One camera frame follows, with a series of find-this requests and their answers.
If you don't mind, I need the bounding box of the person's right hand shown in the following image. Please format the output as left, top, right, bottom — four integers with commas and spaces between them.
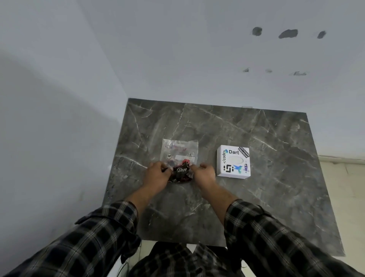
189, 163, 217, 192

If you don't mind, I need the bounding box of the person's left hand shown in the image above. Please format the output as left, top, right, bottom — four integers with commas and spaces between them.
142, 161, 173, 194

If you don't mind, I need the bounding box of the white stickered tissue box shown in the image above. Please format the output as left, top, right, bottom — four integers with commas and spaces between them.
216, 145, 251, 180

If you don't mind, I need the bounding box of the Dove tissue plastic pack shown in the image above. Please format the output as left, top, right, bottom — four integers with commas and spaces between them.
159, 138, 199, 185

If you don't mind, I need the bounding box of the person's left forearm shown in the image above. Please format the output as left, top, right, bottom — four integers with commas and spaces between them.
3, 185, 150, 277

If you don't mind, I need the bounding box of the person's right forearm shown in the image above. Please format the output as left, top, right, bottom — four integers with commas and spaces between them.
199, 182, 365, 277

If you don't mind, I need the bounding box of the person's plaid shirt torso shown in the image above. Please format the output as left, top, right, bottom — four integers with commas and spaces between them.
127, 242, 249, 277

